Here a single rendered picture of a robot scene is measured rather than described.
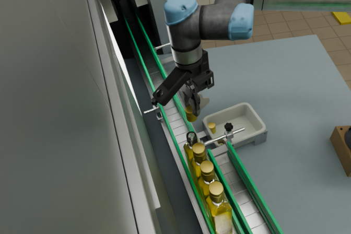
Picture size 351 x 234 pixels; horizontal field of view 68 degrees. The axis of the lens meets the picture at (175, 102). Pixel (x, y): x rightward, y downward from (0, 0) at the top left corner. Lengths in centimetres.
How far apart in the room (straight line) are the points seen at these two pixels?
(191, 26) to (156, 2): 93
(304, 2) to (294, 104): 73
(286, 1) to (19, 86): 60
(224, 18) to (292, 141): 77
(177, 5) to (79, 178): 44
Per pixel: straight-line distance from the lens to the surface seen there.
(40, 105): 20
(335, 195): 115
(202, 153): 69
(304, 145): 122
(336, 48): 298
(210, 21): 58
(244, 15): 57
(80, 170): 23
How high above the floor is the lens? 175
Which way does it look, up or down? 47 degrees down
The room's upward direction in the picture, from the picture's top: 14 degrees counter-clockwise
